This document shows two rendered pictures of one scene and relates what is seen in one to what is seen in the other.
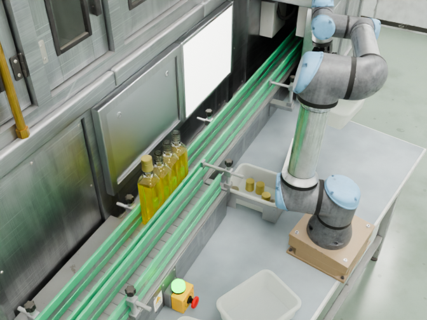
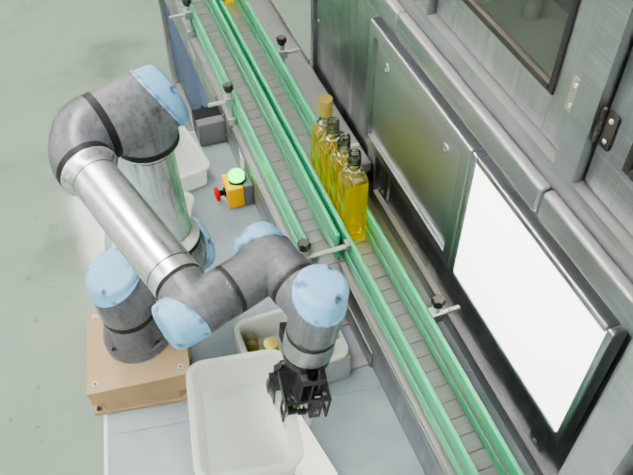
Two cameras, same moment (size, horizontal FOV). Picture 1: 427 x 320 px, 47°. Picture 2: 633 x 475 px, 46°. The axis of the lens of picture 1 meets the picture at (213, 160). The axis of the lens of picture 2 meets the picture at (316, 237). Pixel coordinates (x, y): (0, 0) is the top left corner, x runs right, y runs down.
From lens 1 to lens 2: 223 cm
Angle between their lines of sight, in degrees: 82
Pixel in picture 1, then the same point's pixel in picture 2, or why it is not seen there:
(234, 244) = not seen: hidden behind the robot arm
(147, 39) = (451, 62)
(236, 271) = (219, 259)
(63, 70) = not seen: outside the picture
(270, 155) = (361, 457)
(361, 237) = (93, 362)
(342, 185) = (113, 269)
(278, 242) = not seen: hidden behind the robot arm
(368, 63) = (68, 108)
